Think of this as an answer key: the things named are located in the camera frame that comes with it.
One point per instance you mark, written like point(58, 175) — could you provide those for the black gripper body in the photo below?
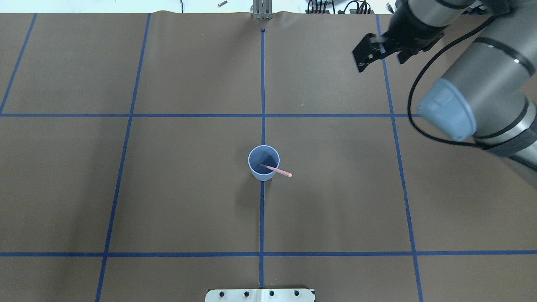
point(406, 26)

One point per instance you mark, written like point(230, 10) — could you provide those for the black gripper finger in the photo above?
point(361, 53)
point(378, 48)

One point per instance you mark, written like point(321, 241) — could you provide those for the blue plastic cup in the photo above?
point(262, 156)

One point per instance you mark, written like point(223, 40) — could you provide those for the pink chopstick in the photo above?
point(279, 171)

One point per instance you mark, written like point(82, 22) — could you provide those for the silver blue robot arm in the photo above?
point(477, 102)

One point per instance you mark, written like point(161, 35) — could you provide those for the brown paper table mat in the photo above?
point(125, 177)

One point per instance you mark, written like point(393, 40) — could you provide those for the aluminium frame post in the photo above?
point(262, 9)

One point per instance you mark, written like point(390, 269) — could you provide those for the white camera stand post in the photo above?
point(261, 295)

